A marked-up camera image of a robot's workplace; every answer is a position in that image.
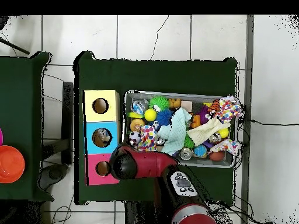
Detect colourful polka-dot cloth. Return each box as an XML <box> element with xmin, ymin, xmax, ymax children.
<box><xmin>137</xmin><ymin>124</ymin><xmax>159</xmax><ymax>152</ymax></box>

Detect wooden box with three holes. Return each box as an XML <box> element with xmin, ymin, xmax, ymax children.
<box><xmin>83</xmin><ymin>89</ymin><xmax>121</xmax><ymax>186</ymax></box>

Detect shallow clear mesh bin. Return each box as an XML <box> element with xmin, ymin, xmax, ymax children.
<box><xmin>122</xmin><ymin>90</ymin><xmax>244</xmax><ymax>169</ymax></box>

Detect yellow ball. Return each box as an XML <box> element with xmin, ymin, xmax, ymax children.
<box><xmin>144</xmin><ymin>108</ymin><xmax>157</xmax><ymax>122</ymax></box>

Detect wooden burger toy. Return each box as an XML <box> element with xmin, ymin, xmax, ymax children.
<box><xmin>130</xmin><ymin>118</ymin><xmax>145</xmax><ymax>132</ymax></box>

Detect small soccer ball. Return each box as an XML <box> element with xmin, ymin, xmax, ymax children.
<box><xmin>128</xmin><ymin>131</ymin><xmax>142</xmax><ymax>145</ymax></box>

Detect mint green knit cloth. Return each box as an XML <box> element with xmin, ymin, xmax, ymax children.
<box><xmin>159</xmin><ymin>108</ymin><xmax>192</xmax><ymax>157</ymax></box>

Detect green spiky ball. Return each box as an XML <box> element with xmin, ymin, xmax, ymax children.
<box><xmin>183</xmin><ymin>135</ymin><xmax>196</xmax><ymax>150</ymax></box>

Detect dark green tablecloth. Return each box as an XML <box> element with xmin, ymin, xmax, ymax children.
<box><xmin>74</xmin><ymin>50</ymin><xmax>239</xmax><ymax>206</ymax></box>

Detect cream cloth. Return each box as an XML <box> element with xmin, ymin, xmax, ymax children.
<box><xmin>186</xmin><ymin>116</ymin><xmax>232</xmax><ymax>146</ymax></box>

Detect red-brown ball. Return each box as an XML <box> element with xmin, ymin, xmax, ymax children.
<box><xmin>210</xmin><ymin>150</ymin><xmax>226</xmax><ymax>162</ymax></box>

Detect black floor stand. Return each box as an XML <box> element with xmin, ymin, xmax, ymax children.
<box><xmin>39</xmin><ymin>81</ymin><xmax>75</xmax><ymax>191</ymax></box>

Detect dark green side table cloth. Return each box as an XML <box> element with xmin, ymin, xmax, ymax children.
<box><xmin>0</xmin><ymin>51</ymin><xmax>54</xmax><ymax>202</ymax></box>

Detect orange plate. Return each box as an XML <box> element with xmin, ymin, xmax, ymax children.
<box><xmin>0</xmin><ymin>145</ymin><xmax>26</xmax><ymax>184</ymax></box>

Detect black tripod leg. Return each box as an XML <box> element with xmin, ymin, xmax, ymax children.
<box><xmin>0</xmin><ymin>37</ymin><xmax>30</xmax><ymax>56</ymax></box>

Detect thin black floor cable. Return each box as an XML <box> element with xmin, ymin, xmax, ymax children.
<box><xmin>150</xmin><ymin>15</ymin><xmax>170</xmax><ymax>61</ymax></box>

